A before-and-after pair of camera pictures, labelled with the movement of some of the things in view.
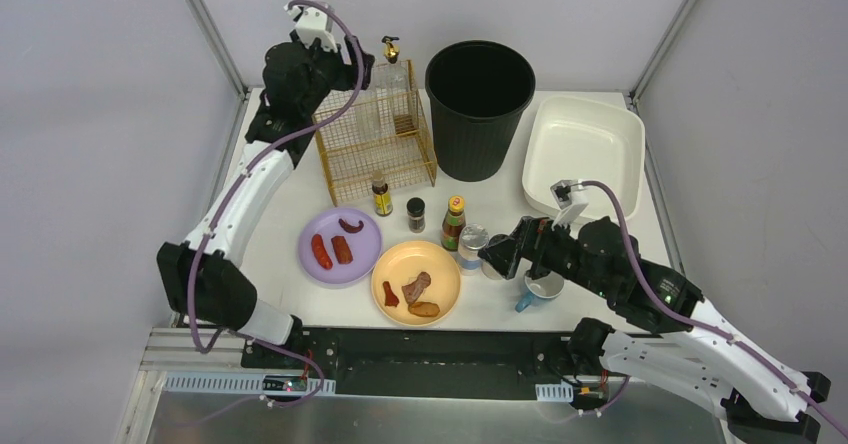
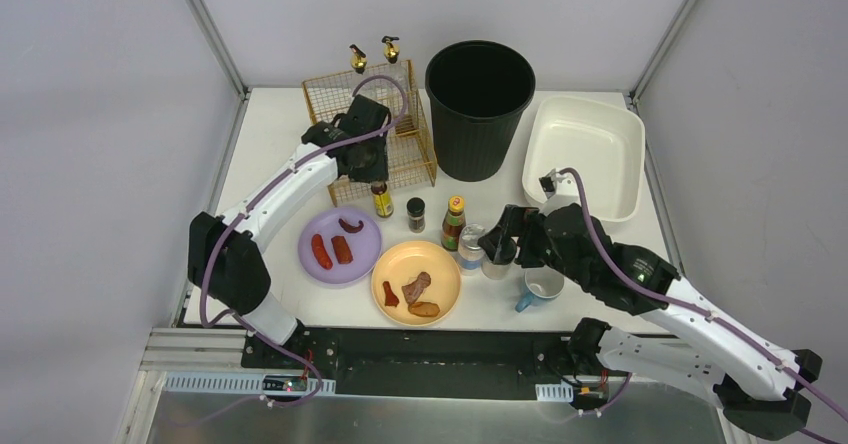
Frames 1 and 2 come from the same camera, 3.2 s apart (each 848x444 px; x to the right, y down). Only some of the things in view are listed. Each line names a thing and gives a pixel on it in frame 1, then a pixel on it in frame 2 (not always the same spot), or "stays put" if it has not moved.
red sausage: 320,252 stays put
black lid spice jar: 490,271 stays put
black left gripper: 361,53 → 370,160
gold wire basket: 381,145 stays put
